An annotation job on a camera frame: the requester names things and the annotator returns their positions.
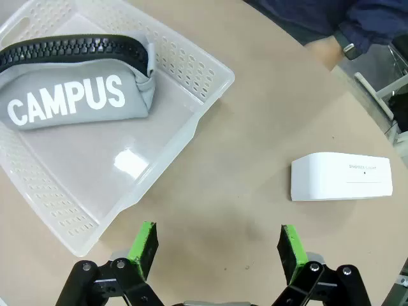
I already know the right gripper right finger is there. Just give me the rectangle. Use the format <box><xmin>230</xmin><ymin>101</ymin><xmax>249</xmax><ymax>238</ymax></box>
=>
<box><xmin>270</xmin><ymin>224</ymin><xmax>372</xmax><ymax>306</ymax></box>

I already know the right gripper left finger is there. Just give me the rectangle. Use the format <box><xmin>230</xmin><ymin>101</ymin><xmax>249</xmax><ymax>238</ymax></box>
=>
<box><xmin>55</xmin><ymin>221</ymin><xmax>166</xmax><ymax>306</ymax></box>

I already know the white snooze light clock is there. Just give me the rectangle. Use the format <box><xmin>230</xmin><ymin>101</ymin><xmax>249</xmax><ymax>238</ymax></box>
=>
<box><xmin>290</xmin><ymin>152</ymin><xmax>393</xmax><ymax>202</ymax></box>

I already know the grey CAMPUS zipper pouch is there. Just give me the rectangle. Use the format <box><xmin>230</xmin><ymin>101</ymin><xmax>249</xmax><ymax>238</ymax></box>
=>
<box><xmin>0</xmin><ymin>31</ymin><xmax>157</xmax><ymax>132</ymax></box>

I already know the person's left forearm navy sleeve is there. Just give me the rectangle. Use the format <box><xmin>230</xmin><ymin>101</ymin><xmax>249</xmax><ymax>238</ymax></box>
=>
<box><xmin>333</xmin><ymin>0</ymin><xmax>408</xmax><ymax>48</ymax></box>

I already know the white perforated plastic basket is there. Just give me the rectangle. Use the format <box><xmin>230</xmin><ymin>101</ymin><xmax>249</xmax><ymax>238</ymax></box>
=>
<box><xmin>0</xmin><ymin>0</ymin><xmax>236</xmax><ymax>258</ymax></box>

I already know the person's left hand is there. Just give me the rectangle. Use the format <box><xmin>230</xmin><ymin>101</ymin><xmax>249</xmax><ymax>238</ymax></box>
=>
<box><xmin>304</xmin><ymin>33</ymin><xmax>347</xmax><ymax>71</ymax></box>

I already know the dark wrist watch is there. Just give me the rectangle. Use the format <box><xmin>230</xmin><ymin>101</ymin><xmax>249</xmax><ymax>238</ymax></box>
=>
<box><xmin>334</xmin><ymin>31</ymin><xmax>364</xmax><ymax>61</ymax></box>

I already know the person's navy jacket torso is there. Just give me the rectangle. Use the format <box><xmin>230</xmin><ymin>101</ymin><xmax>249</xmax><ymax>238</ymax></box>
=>
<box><xmin>244</xmin><ymin>0</ymin><xmax>342</xmax><ymax>45</ymax></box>

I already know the white metal frame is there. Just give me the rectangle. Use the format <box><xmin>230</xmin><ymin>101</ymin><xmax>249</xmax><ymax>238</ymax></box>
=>
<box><xmin>353</xmin><ymin>44</ymin><xmax>408</xmax><ymax>141</ymax></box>

